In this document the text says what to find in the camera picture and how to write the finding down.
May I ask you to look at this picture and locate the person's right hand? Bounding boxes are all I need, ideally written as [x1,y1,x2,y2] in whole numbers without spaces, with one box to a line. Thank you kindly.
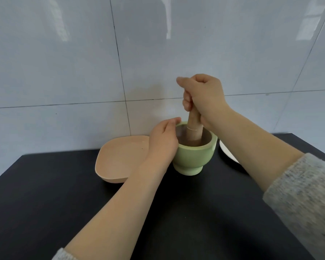
[176,74,231,129]

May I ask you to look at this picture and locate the person's left hand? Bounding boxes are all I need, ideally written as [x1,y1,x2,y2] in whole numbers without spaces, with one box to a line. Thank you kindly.
[147,117,182,162]

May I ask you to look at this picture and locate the wooden pestle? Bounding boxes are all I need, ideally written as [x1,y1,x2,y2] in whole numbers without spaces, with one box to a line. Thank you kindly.
[186,104,203,147]

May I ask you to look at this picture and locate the green mortar bowl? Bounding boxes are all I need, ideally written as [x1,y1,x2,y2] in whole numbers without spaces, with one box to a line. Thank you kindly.
[173,121,218,176]

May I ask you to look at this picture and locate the person's right forearm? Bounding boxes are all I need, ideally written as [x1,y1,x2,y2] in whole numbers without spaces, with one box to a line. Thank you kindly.
[209,107,325,260]

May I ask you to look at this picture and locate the person's left forearm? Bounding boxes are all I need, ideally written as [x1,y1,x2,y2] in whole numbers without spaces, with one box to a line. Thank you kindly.
[52,155,170,260]

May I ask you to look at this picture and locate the white plate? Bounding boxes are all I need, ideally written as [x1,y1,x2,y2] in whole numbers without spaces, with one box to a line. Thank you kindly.
[219,140,240,164]

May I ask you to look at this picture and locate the pink square bowl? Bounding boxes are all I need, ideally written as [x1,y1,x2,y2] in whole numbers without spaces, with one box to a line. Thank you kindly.
[95,135,151,184]

